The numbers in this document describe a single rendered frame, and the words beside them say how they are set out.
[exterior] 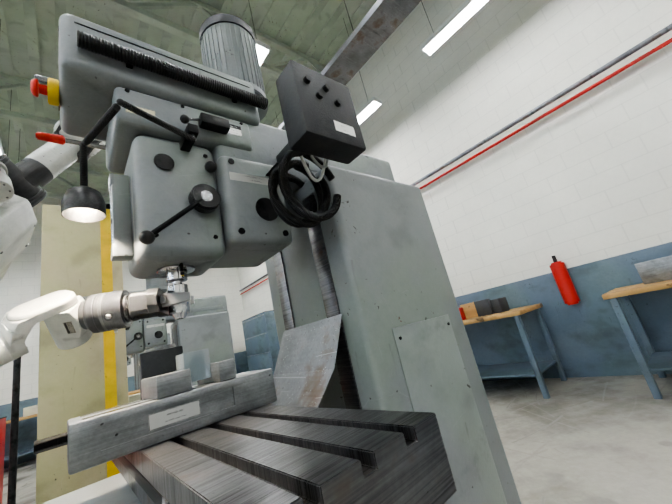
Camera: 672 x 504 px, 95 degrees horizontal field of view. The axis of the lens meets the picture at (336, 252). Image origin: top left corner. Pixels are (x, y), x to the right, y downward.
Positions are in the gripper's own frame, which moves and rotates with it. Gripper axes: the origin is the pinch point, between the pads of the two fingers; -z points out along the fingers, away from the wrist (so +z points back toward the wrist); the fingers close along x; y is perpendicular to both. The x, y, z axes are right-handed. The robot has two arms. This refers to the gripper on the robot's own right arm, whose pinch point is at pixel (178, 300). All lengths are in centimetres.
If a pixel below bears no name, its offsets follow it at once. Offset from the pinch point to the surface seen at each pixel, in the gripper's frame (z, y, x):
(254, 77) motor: -28, -73, 3
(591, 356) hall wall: -370, 99, 199
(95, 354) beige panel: 79, -4, 153
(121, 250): 9.5, -12.0, -6.6
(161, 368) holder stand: 12.6, 14.6, 31.5
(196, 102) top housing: -10, -51, -9
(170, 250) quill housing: -1.1, -9.4, -10.2
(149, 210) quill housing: 2.1, -18.7, -11.9
